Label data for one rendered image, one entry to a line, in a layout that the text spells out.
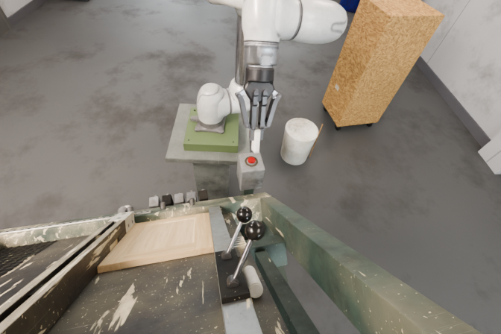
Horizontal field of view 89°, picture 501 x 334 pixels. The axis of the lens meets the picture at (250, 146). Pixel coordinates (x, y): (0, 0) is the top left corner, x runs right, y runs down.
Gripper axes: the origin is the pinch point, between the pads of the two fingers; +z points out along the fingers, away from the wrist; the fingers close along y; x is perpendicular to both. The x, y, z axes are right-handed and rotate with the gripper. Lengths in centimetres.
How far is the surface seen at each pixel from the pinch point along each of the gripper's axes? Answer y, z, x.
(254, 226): -8.9, 6.7, -29.1
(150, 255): -30.6, 32.0, -3.3
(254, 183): 17, 41, 49
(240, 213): -8.7, 11.5, -18.0
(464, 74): 324, -14, 173
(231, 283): -13.7, 16.1, -32.1
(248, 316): -12.6, 15.1, -39.5
